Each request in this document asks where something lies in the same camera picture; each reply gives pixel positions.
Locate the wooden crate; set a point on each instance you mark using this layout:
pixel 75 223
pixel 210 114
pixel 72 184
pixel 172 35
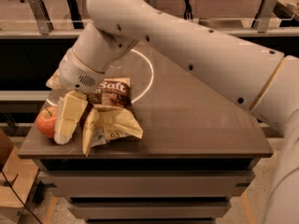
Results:
pixel 17 177

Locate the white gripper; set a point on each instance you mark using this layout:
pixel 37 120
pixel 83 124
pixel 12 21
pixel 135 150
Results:
pixel 77 74

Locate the grey drawer cabinet table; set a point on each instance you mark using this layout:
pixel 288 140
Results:
pixel 197 152

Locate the red apple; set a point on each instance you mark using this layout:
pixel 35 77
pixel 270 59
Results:
pixel 45 121

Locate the right metal railing bracket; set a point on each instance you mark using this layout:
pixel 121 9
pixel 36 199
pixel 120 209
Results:
pixel 262 22

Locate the left metal railing bracket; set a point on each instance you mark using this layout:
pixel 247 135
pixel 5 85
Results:
pixel 41 15

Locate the sea salt chip bag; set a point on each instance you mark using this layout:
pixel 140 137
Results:
pixel 109 117

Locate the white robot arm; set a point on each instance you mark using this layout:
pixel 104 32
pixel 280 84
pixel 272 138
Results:
pixel 262 81

